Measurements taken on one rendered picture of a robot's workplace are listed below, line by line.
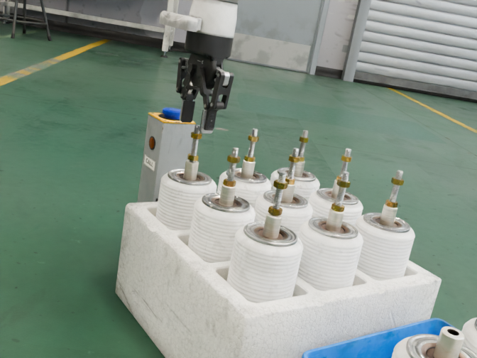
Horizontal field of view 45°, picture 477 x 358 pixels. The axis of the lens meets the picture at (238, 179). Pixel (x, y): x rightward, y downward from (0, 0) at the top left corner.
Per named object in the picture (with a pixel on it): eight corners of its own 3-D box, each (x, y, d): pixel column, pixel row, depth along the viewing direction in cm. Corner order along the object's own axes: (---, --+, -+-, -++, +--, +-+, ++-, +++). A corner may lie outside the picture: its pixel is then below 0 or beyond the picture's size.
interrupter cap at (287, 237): (304, 250, 77) (304, 246, 77) (249, 246, 75) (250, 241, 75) (287, 228, 84) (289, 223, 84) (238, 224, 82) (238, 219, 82)
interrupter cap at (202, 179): (169, 185, 93) (169, 180, 93) (165, 170, 100) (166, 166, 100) (214, 189, 95) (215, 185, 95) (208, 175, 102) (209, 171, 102)
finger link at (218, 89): (217, 69, 87) (206, 104, 90) (223, 74, 86) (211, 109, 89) (231, 71, 89) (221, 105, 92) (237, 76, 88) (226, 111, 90)
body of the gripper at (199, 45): (245, 35, 90) (234, 94, 93) (216, 28, 97) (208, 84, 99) (204, 29, 86) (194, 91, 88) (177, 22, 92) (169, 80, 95)
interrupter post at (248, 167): (251, 176, 106) (254, 159, 105) (253, 180, 104) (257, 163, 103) (238, 175, 105) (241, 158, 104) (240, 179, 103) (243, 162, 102)
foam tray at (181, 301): (223, 435, 76) (246, 317, 71) (114, 293, 107) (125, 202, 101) (414, 372, 98) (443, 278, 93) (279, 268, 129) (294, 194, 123)
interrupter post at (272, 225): (280, 241, 79) (284, 219, 78) (263, 239, 78) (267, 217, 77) (275, 234, 81) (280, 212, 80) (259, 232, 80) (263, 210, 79)
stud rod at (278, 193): (270, 221, 80) (281, 170, 77) (277, 224, 79) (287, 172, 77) (267, 224, 79) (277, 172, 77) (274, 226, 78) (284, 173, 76)
